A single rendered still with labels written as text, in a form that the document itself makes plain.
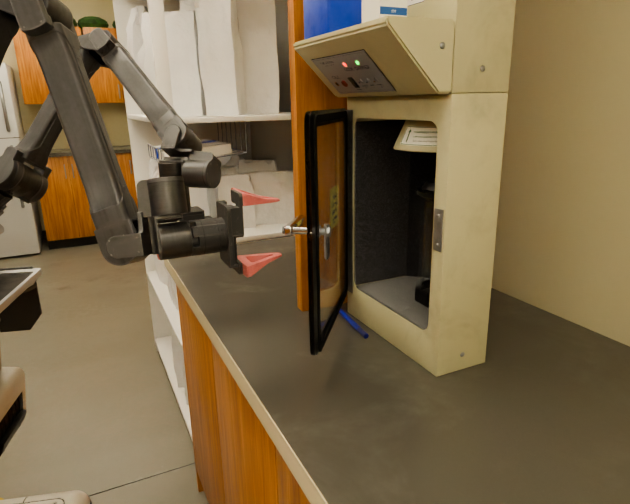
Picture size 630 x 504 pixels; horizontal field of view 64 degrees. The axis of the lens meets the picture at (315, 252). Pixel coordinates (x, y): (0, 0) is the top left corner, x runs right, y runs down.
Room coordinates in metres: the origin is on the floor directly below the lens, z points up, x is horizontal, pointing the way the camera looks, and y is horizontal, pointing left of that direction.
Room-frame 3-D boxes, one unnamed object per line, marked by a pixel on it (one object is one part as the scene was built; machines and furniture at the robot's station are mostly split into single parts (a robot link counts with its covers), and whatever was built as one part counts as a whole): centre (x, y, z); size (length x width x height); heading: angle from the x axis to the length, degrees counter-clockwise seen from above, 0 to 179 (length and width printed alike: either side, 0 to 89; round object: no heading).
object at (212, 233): (0.79, 0.17, 1.20); 0.07 x 0.07 x 0.10; 25
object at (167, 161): (1.05, 0.29, 1.27); 0.07 x 0.06 x 0.07; 68
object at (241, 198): (0.82, 0.10, 1.23); 0.09 x 0.07 x 0.07; 115
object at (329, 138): (0.90, -0.03, 1.19); 0.30 x 0.01 x 0.40; 166
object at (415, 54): (0.89, -0.09, 1.46); 0.32 x 0.11 x 0.10; 25
